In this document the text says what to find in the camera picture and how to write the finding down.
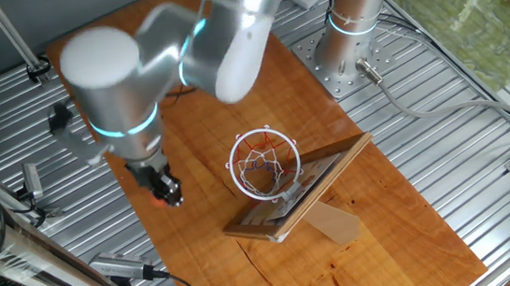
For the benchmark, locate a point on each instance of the black pole clamp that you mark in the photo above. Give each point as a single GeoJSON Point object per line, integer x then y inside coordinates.
{"type": "Point", "coordinates": [37, 69]}

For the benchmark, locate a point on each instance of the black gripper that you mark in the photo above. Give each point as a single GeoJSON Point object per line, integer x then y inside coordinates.
{"type": "Point", "coordinates": [150, 174]}

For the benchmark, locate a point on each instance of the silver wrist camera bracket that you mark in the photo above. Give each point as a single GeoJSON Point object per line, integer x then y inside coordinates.
{"type": "Point", "coordinates": [84, 147]}

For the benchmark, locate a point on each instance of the mini basketball hoop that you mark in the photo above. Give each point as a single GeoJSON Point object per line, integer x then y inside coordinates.
{"type": "Point", "coordinates": [249, 232]}

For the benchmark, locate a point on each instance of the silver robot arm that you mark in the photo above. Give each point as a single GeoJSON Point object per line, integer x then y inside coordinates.
{"type": "Point", "coordinates": [105, 96]}

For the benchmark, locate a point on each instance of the grey tripod pole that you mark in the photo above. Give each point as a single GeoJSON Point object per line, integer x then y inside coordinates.
{"type": "Point", "coordinates": [12, 35]}

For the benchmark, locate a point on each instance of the cardboard frame stand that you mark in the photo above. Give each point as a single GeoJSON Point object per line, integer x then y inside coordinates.
{"type": "Point", "coordinates": [333, 224]}

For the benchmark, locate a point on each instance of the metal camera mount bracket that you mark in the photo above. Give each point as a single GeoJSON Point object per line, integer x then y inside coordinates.
{"type": "Point", "coordinates": [53, 212]}

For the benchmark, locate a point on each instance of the plastic wrapped metal beam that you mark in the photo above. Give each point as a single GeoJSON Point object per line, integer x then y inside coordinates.
{"type": "Point", "coordinates": [36, 262]}

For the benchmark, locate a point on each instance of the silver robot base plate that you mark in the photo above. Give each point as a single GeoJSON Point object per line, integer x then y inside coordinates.
{"type": "Point", "coordinates": [338, 85]}

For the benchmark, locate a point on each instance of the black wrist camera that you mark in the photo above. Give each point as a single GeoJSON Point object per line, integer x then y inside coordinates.
{"type": "Point", "coordinates": [60, 117]}

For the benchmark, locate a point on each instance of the silver finned camera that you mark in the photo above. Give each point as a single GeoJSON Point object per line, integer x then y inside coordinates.
{"type": "Point", "coordinates": [119, 266]}

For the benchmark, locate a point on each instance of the white backboard with orange print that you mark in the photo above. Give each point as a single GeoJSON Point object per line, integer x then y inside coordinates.
{"type": "Point", "coordinates": [289, 207]}

